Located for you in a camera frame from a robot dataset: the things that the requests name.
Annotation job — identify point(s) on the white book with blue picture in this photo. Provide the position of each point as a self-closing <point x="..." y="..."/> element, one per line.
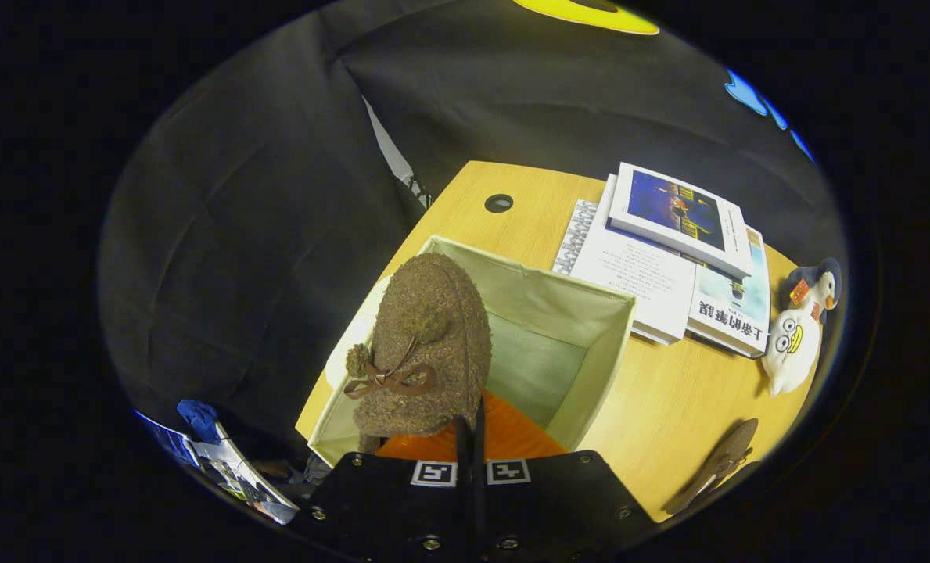
<point x="676" y="207"/>

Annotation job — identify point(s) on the brown fuzzy shoe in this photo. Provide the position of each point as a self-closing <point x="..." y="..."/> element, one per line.
<point x="433" y="313"/>
<point x="715" y="461"/>

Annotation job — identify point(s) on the grey penguin plush toy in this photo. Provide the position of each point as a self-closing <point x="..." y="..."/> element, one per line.
<point x="820" y="285"/>

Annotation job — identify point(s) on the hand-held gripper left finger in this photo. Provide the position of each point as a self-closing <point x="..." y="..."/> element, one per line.
<point x="386" y="500"/>

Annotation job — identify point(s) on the white book with text cover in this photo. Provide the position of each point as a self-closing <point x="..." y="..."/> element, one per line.
<point x="637" y="274"/>

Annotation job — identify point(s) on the blue cloth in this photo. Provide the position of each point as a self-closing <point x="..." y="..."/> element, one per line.
<point x="197" y="418"/>

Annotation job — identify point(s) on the pale green fabric storage box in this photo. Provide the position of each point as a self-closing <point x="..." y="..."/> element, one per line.
<point x="558" y="328"/>

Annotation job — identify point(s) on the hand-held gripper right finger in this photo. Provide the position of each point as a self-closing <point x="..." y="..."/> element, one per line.
<point x="558" y="500"/>

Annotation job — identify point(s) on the white duck plush toy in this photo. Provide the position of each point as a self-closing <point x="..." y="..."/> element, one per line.
<point x="793" y="352"/>

